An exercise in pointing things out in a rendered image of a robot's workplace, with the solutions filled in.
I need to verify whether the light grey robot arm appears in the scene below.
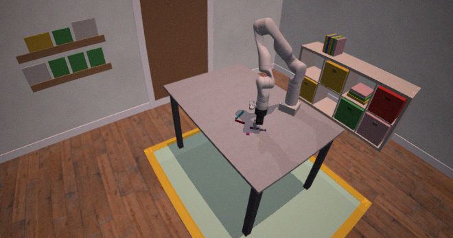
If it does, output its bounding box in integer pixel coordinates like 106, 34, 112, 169
253, 18, 307, 106

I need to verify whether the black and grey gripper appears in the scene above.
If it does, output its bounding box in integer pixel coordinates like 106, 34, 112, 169
249, 99, 268, 130

